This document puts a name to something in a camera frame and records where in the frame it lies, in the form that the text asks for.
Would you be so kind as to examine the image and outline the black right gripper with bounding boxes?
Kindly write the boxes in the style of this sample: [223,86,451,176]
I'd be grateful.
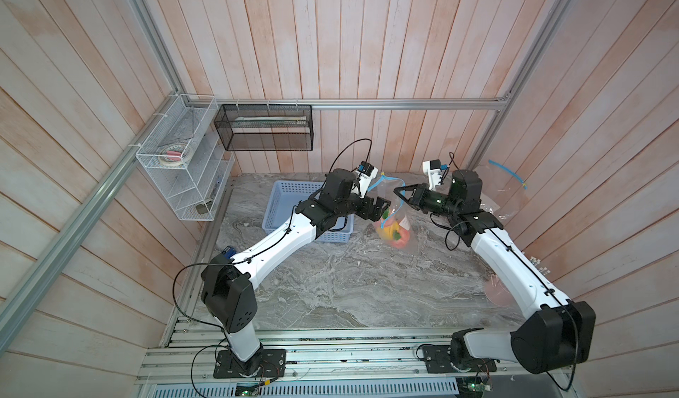
[394,186,462,223]

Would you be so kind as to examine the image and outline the clear zip-top bag with label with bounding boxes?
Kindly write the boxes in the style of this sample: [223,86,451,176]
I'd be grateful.
[368,173,416,251]

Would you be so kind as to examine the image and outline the yellow mango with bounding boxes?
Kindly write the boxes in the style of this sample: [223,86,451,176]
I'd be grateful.
[380,219,402,242]

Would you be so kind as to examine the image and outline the clear zip-top bag blue zipper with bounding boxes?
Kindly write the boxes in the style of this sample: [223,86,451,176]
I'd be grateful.
[474,159,529,225]

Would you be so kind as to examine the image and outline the pink peach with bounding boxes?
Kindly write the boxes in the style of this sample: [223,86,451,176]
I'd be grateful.
[392,228,411,249]

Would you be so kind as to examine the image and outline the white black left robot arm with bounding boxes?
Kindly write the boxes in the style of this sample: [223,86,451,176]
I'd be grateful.
[201,161,390,371]

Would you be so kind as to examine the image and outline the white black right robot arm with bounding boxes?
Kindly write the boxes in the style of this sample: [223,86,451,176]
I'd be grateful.
[394,170,596,374]

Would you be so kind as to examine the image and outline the light blue plastic basket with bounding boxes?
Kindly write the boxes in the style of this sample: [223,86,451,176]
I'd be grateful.
[262,180,355,244]

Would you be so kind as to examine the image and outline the pink pencil holder tin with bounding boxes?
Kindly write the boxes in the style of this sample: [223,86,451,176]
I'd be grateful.
[484,274,515,307]

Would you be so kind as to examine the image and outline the blue object beside table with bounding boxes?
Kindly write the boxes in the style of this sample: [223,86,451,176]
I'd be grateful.
[219,246,237,261]

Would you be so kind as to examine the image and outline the tape roll on shelf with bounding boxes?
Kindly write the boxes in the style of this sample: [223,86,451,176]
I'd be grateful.
[157,143,194,168]

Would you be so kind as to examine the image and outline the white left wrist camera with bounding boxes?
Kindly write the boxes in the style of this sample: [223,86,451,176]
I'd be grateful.
[356,161,378,198]

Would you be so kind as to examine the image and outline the black mesh wall basket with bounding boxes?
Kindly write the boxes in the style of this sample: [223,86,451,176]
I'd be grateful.
[213,103,314,152]

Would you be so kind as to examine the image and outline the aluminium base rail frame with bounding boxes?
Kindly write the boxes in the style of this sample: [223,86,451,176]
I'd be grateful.
[132,327,574,398]

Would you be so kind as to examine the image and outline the white wire mesh shelf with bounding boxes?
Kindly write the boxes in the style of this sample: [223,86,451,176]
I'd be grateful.
[136,94,233,221]

